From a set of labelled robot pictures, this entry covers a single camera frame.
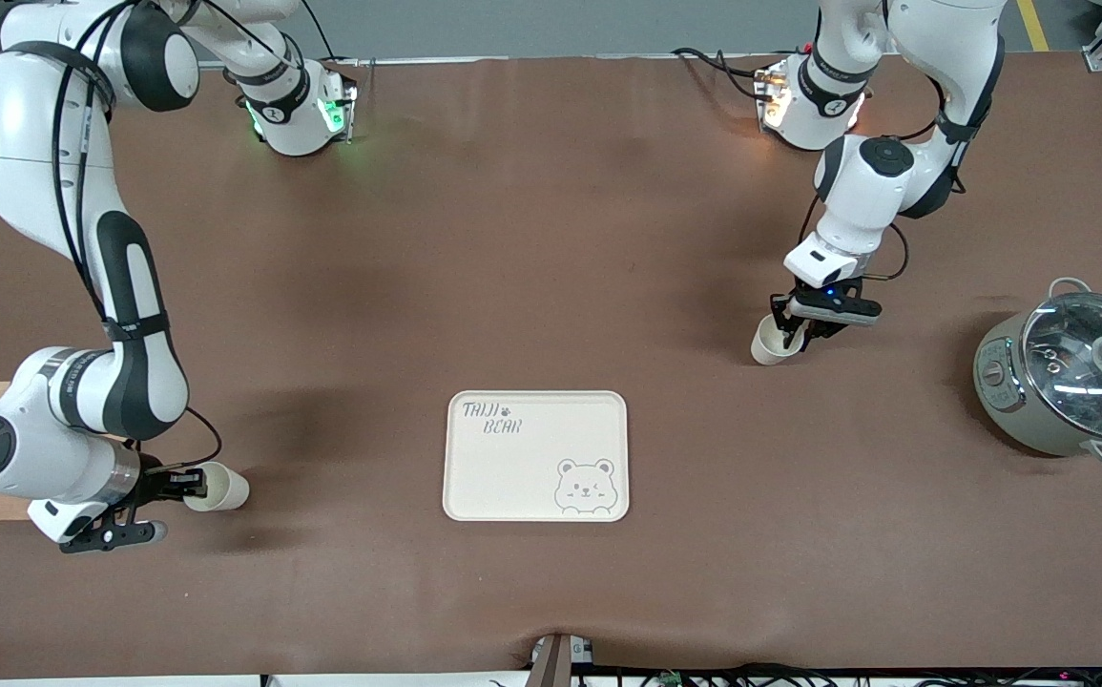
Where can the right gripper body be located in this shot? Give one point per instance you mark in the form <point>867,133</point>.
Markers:
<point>155,484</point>

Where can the white IKEA cup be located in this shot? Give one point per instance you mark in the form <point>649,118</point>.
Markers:
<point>768,351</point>
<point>226,489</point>

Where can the cream bear print tray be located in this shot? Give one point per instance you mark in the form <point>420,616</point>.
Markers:
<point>531,477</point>

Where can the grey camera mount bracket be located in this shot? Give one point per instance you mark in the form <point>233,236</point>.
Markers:
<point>555,663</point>

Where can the brown table cover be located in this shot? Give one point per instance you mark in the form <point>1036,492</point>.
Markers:
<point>550,286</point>

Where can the grey-green electric pot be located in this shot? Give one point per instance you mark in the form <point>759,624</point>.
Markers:
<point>1004,391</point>

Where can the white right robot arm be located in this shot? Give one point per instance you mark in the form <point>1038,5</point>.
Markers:
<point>45,191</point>

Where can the glass pot lid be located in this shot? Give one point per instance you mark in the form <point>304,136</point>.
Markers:
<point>1075,372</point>

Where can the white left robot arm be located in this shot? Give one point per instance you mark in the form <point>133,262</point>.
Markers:
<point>870,181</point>

